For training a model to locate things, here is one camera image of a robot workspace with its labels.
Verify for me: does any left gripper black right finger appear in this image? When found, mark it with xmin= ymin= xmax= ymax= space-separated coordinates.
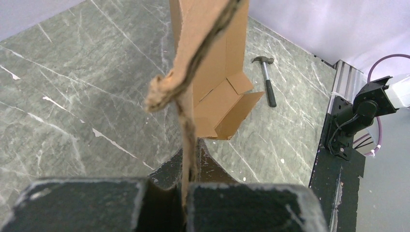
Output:
xmin=187 ymin=137 xmax=329 ymax=232

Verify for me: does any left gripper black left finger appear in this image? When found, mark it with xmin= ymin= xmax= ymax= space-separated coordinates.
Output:
xmin=1 ymin=150 xmax=182 ymax=232

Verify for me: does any brown cardboard box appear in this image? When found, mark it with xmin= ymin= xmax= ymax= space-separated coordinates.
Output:
xmin=145 ymin=0 xmax=263 ymax=210

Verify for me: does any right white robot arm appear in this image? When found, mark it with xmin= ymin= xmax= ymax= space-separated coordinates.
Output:
xmin=324 ymin=76 xmax=410 ymax=160

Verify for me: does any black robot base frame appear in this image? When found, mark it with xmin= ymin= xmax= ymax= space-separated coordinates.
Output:
xmin=308 ymin=96 xmax=366 ymax=232

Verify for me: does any black handled claw hammer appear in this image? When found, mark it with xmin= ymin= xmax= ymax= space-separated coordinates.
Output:
xmin=252 ymin=56 xmax=277 ymax=108

